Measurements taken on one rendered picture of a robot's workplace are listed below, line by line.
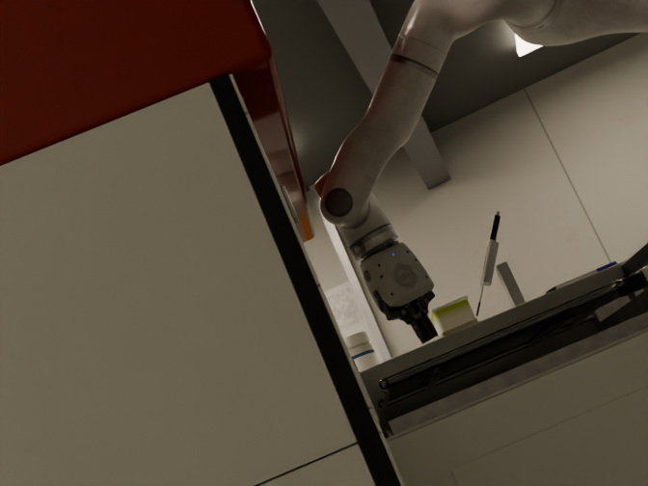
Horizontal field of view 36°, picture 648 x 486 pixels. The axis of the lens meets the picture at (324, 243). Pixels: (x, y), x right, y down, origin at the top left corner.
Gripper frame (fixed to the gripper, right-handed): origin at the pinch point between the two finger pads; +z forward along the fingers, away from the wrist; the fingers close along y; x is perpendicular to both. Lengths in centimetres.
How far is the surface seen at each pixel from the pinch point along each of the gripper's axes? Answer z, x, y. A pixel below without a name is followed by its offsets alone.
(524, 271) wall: -21, 438, 443
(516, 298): 3.0, -1.2, 20.6
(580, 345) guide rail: 13.9, -31.3, -1.0
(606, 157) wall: -65, 376, 520
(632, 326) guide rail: 15.1, -35.3, 5.6
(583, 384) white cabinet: 16, -50, -22
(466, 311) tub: 0.4, 10.6, 18.7
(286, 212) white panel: -15, -55, -49
